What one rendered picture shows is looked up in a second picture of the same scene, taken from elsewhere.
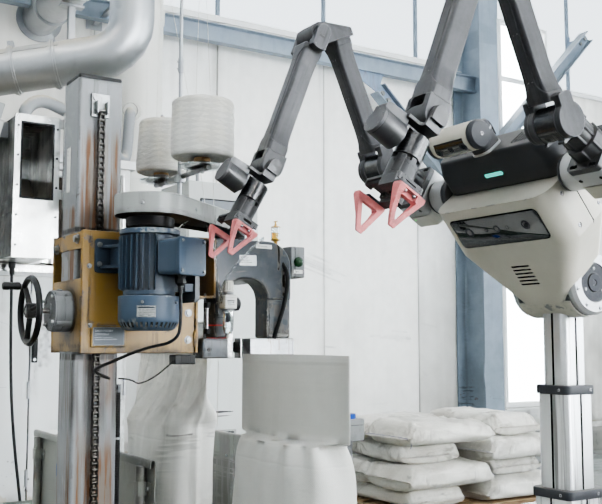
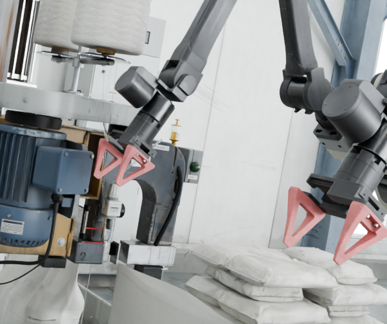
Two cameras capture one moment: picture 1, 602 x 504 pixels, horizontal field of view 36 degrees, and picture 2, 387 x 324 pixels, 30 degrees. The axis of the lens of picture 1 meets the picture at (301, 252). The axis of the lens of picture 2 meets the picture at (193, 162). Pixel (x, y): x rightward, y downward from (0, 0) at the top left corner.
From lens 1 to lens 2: 0.79 m
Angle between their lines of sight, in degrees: 9
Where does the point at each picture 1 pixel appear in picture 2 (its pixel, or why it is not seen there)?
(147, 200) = (31, 99)
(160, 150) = (62, 24)
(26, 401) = not seen: outside the picture
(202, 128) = (110, 18)
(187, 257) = (68, 174)
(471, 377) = not seen: hidden behind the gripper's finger
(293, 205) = not seen: hidden behind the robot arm
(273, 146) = (190, 58)
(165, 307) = (35, 224)
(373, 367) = (239, 189)
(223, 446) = (90, 307)
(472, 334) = (328, 173)
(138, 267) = (10, 173)
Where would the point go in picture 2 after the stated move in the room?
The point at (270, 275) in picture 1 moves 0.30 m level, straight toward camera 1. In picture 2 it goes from (162, 179) to (163, 190)
